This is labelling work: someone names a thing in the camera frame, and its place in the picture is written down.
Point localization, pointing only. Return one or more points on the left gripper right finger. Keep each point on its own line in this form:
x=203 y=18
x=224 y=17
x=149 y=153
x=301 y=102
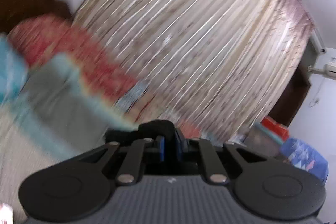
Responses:
x=202 y=153

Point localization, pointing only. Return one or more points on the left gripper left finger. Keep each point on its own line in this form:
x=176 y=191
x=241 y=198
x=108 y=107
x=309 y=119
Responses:
x=130 y=170

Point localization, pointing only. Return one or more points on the black pants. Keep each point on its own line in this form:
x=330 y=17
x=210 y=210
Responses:
x=152 y=129

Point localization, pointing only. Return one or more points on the red box on shelf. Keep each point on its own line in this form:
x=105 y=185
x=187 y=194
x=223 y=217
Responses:
x=279 y=129

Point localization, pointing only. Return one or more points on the blue patterned cloth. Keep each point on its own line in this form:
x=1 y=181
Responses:
x=303 y=156

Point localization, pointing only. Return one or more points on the dark wooden wardrobe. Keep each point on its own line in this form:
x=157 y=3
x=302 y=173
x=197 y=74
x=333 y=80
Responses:
x=290 y=101

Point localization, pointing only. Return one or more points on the patterned teal beige bedspread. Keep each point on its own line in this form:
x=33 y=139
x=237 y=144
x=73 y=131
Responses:
x=51 y=120

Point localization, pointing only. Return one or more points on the beige leaf print curtain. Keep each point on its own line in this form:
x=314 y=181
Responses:
x=210 y=66

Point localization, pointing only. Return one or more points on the white air conditioner unit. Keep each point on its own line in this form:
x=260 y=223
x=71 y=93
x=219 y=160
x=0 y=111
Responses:
x=328 y=69

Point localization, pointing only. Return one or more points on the teal lattice pillow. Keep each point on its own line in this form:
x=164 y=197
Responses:
x=14 y=71

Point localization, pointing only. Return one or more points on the red floral quilt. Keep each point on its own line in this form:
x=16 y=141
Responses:
x=109 y=90

